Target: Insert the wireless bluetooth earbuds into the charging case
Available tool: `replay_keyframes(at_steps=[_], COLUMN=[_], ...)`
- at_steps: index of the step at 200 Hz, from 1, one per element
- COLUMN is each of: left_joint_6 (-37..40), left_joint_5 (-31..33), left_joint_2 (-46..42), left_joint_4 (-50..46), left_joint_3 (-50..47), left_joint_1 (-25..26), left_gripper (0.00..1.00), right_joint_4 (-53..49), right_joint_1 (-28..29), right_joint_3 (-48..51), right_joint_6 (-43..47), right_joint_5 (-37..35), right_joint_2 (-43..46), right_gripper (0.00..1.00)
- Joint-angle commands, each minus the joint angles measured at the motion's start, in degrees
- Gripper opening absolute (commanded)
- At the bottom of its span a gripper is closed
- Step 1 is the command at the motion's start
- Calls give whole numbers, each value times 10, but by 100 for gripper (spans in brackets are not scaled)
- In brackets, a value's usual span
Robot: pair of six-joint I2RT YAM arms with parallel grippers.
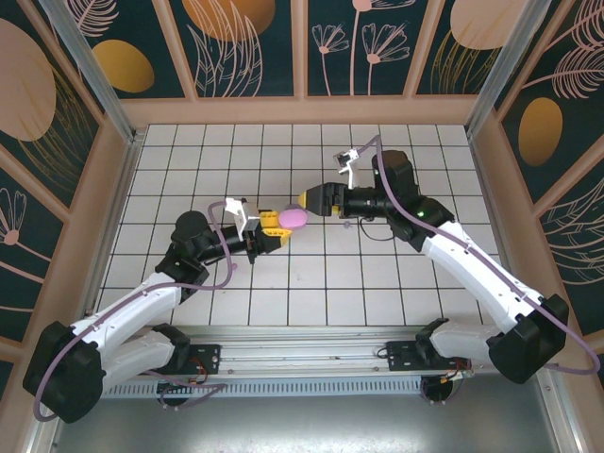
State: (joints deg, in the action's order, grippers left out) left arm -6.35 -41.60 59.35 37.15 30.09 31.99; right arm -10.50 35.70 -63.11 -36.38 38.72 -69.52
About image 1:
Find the lilac earbud charging case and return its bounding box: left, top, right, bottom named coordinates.
left=277, top=202, right=309, bottom=233

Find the thin black cable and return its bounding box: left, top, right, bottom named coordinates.
left=357, top=217, right=395, bottom=241

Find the slotted grey cable duct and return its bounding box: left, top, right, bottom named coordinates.
left=101, top=376, right=426, bottom=400

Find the aluminium corner post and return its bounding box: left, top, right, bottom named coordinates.
left=465, top=0, right=563, bottom=138
left=40, top=0, right=143, bottom=145

